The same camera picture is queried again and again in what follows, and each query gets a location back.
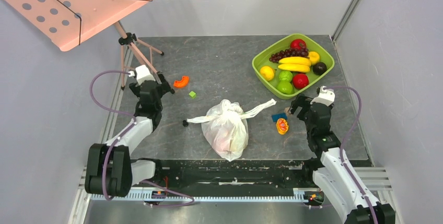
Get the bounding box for white plastic bag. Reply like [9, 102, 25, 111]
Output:
[186, 99, 276, 162]

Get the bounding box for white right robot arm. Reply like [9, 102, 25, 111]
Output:
[289, 94, 396, 223]

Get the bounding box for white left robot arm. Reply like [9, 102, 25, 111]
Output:
[85, 79, 173, 200]

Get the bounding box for red fake pomegranate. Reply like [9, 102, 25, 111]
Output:
[292, 73, 309, 90]

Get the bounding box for green fake apple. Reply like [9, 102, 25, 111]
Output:
[276, 80, 294, 95]

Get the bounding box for green fake lime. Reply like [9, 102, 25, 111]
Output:
[278, 70, 293, 82]

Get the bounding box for lower fake banana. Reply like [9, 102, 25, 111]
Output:
[278, 64, 311, 73]

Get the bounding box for fake banana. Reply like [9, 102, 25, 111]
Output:
[278, 64, 311, 73]
[278, 56, 311, 66]

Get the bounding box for dark fake plum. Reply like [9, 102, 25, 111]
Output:
[312, 62, 328, 76]

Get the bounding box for upper fake banana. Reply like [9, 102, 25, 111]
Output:
[278, 56, 311, 66]

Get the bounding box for yellow fake lemon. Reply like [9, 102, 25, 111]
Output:
[259, 66, 275, 81]

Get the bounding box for small yellow fake fruit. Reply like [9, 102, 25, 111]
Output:
[308, 51, 320, 66]

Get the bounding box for purple fake grapes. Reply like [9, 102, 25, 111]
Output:
[269, 48, 309, 63]

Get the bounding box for red fake apple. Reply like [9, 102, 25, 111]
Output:
[290, 39, 307, 51]

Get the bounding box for orange curved toy block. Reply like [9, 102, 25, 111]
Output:
[173, 76, 190, 88]

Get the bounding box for yellow orange toy piece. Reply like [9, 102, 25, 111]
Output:
[276, 118, 289, 135]

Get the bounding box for blue toy brick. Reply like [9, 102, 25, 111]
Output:
[271, 113, 287, 122]

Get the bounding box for green plastic tray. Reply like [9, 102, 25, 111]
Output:
[252, 33, 335, 100]

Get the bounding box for pink music stand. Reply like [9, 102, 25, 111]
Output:
[1, 0, 165, 97]

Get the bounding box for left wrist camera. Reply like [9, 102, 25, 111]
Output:
[129, 65, 156, 85]

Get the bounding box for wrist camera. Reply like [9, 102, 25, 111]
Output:
[129, 65, 156, 85]
[310, 86, 335, 107]

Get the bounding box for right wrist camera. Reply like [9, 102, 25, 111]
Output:
[310, 86, 335, 107]

